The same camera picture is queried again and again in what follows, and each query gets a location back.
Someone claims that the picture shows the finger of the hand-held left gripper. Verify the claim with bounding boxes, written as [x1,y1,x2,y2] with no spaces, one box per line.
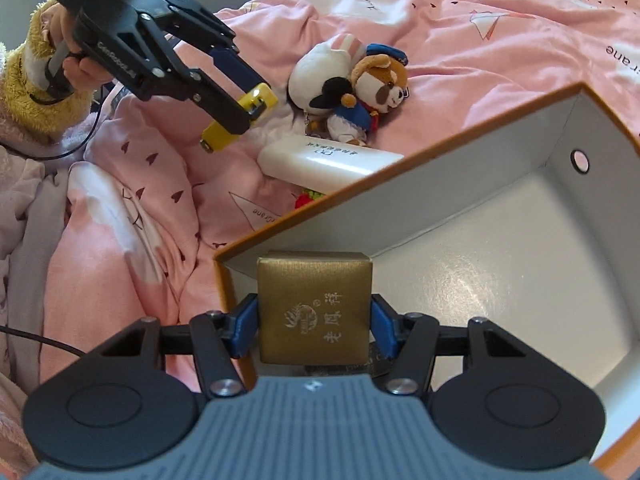
[119,16,252,135]
[150,2,273,96]

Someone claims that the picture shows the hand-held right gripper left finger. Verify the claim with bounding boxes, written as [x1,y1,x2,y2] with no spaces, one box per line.
[100,294,261,401]

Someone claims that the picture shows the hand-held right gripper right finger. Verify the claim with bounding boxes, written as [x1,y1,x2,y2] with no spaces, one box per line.
[370,294,543,397]

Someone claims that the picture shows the yellow plastic tool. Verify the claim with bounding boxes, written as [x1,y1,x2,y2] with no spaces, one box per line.
[200,84,279,153]

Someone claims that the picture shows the gold gift box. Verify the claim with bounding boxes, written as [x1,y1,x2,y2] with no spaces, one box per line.
[256,250,373,366]

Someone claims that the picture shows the orange cardboard box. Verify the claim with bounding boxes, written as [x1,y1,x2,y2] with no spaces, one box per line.
[214,80,640,480]

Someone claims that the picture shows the person's left forearm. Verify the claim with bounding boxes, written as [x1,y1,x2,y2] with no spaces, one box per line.
[0,0,96,143]

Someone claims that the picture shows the person's left hand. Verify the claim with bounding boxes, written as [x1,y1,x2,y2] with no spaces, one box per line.
[42,5,118,93]

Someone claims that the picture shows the white bunny plush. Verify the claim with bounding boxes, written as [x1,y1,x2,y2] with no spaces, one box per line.
[289,32,368,113]

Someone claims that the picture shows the white plastic case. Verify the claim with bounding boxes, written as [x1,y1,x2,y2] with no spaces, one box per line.
[257,135,405,196]

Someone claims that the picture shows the red and green trinket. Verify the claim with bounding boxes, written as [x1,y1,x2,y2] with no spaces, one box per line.
[294,186,326,211]

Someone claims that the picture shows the plush dog toy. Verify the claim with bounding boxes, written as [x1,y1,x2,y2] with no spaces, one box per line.
[320,44,412,147]

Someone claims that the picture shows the pale fleece robe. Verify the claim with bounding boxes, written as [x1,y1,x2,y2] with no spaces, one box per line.
[0,142,71,480]

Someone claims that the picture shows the pink printed blanket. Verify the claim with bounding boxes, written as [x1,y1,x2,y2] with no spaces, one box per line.
[40,0,640,396]

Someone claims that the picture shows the black cable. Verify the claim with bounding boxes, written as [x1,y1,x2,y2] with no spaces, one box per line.
[0,82,113,158]
[0,325,88,357]

